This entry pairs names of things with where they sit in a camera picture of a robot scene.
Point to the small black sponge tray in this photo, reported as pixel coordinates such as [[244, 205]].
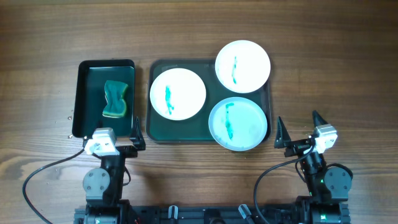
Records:
[[90, 97]]

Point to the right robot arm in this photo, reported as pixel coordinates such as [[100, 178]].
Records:
[[328, 184]]

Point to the large dark green tray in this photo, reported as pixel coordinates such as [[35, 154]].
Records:
[[195, 129]]

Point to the green and yellow sponge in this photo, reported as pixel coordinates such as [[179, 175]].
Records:
[[116, 106]]

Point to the white plate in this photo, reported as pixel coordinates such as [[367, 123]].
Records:
[[177, 94], [242, 66], [237, 124]]

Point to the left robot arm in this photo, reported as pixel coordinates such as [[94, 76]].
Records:
[[104, 185]]

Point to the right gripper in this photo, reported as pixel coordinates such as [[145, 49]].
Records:
[[300, 146]]

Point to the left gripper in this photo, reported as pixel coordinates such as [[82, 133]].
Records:
[[123, 149]]

